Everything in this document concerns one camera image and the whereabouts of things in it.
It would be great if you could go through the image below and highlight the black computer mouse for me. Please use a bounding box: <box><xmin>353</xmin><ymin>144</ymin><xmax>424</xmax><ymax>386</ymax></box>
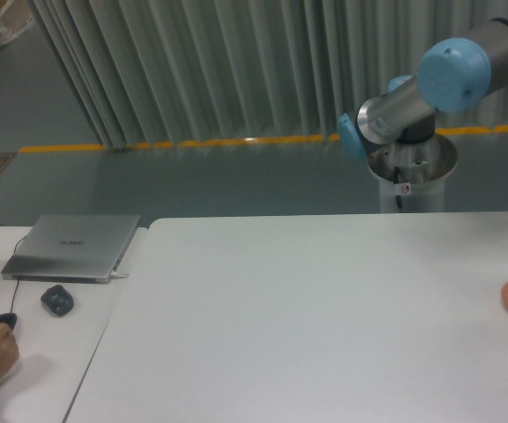
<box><xmin>0</xmin><ymin>312</ymin><xmax>18</xmax><ymax>330</ymax></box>

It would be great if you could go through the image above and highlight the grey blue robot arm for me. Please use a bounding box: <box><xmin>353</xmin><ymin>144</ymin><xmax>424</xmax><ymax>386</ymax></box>
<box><xmin>338</xmin><ymin>17</ymin><xmax>508</xmax><ymax>158</ymax></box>

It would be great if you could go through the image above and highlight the small black controller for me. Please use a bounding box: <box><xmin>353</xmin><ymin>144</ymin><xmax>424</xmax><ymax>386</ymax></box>
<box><xmin>41</xmin><ymin>285</ymin><xmax>75</xmax><ymax>317</ymax></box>

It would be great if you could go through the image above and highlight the silver closed laptop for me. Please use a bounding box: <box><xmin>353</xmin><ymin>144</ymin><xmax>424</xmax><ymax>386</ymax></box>
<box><xmin>1</xmin><ymin>214</ymin><xmax>139</xmax><ymax>283</ymax></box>

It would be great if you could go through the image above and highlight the white usb plug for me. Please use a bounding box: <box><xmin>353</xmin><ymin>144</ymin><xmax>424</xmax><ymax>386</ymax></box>
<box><xmin>110</xmin><ymin>272</ymin><xmax>129</xmax><ymax>279</ymax></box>

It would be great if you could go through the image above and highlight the grey pleated curtain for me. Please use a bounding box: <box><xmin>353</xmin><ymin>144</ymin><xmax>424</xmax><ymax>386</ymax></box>
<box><xmin>29</xmin><ymin>1</ymin><xmax>508</xmax><ymax>150</ymax></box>

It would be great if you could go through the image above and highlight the black mouse cable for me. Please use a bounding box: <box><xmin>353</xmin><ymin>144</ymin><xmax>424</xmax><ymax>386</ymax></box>
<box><xmin>0</xmin><ymin>222</ymin><xmax>33</xmax><ymax>315</ymax></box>

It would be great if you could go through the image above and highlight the black pedestal cable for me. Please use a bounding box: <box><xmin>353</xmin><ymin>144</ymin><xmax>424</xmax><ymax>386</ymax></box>
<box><xmin>392</xmin><ymin>166</ymin><xmax>404</xmax><ymax>214</ymax></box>

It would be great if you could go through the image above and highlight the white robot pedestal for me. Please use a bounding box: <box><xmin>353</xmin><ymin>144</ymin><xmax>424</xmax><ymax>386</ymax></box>
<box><xmin>368</xmin><ymin>134</ymin><xmax>458</xmax><ymax>213</ymax></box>

